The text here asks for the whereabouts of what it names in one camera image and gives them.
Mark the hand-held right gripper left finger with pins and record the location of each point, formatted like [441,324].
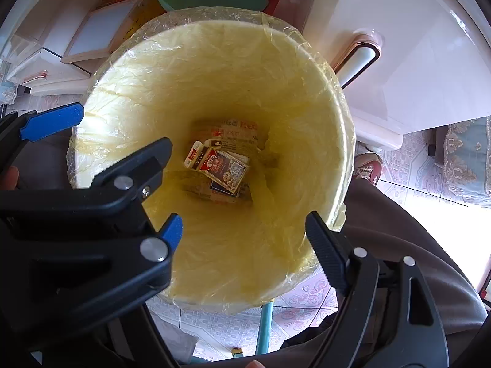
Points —
[173,234]

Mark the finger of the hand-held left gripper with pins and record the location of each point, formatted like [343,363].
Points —
[53,120]
[130,165]

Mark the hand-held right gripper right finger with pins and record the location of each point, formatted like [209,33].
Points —
[326,253]

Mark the bin with yellow plastic liner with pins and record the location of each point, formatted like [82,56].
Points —
[230,65]

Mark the person's left hand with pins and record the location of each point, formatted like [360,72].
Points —
[8,178]

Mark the white drawer unit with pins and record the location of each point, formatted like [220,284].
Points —
[57,80]

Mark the red and white small box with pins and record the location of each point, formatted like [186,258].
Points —
[193,155]

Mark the person's grey trousers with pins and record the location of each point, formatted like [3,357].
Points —
[402,230]

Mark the dark printed card box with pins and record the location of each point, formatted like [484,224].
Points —
[228,172]

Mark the person's red shoe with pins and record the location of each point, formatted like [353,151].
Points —
[368,166]

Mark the wooden framed whiteboard with abacus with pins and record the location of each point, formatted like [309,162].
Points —
[96,34]

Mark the lace-trimmed blue cover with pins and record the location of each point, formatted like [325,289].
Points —
[468,153]

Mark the glossy white cabinet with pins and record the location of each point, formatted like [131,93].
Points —
[414,46]

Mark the teal metal frame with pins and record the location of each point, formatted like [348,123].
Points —
[264,326]

